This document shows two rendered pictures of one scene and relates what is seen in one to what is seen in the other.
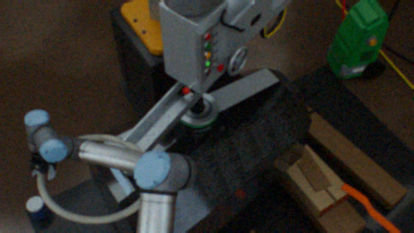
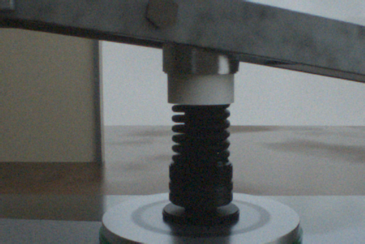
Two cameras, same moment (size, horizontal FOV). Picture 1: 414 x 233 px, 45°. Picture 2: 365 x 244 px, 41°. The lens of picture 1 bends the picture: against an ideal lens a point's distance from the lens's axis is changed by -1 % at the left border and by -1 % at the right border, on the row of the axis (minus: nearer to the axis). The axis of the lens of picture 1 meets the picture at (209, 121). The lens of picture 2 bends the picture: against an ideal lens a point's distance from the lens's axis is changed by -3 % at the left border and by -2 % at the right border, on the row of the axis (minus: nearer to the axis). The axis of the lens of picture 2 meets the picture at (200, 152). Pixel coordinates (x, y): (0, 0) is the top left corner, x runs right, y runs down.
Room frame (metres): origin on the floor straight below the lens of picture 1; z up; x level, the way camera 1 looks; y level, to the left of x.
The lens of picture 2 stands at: (2.06, 0.38, 0.99)
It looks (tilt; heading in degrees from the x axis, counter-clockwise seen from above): 9 degrees down; 217
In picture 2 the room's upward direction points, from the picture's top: straight up
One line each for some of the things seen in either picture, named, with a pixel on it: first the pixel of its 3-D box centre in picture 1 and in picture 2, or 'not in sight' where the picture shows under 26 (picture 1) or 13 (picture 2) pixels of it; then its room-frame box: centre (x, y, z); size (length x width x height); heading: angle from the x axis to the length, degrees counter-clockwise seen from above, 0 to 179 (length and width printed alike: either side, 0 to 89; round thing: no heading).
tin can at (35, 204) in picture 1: (37, 208); not in sight; (1.46, 1.06, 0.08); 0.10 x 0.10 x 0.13
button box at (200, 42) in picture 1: (204, 53); not in sight; (1.51, 0.02, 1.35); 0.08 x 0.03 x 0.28; 141
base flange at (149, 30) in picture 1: (171, 16); not in sight; (2.43, 0.23, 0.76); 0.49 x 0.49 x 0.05; 31
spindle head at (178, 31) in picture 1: (206, 31); not in sight; (1.70, 0.01, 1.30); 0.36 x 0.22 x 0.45; 141
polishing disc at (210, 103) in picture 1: (197, 108); (201, 220); (1.64, 0.06, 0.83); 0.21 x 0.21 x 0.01
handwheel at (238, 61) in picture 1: (232, 57); not in sight; (1.66, -0.11, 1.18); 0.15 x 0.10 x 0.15; 141
